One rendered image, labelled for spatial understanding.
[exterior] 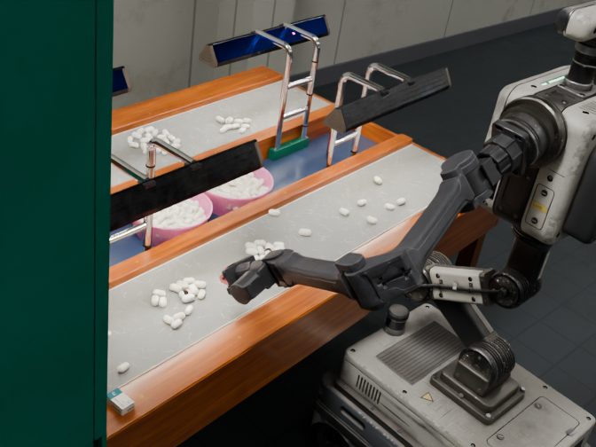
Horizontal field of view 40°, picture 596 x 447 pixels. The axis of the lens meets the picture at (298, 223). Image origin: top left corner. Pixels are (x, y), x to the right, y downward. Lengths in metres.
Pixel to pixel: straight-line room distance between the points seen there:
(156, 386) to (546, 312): 2.25
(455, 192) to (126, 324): 0.92
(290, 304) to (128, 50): 2.40
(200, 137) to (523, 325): 1.62
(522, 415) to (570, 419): 0.15
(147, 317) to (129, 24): 2.38
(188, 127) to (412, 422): 1.35
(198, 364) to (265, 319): 0.25
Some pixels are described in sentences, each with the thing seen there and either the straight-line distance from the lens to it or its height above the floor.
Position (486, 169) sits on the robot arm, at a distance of 1.79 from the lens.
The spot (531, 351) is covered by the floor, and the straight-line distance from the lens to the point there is 3.56.
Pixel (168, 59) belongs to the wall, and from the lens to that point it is 4.51.
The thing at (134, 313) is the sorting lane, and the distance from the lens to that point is 2.17.
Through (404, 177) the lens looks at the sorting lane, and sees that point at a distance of 2.96.
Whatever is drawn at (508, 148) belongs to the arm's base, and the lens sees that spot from 1.82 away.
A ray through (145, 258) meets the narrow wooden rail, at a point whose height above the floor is 0.76.
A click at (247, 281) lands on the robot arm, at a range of 1.89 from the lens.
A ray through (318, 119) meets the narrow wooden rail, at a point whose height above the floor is 0.76.
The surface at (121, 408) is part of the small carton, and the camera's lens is 1.87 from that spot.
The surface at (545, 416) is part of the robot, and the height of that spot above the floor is 0.47.
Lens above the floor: 2.14
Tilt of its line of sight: 33 degrees down
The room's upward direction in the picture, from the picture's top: 10 degrees clockwise
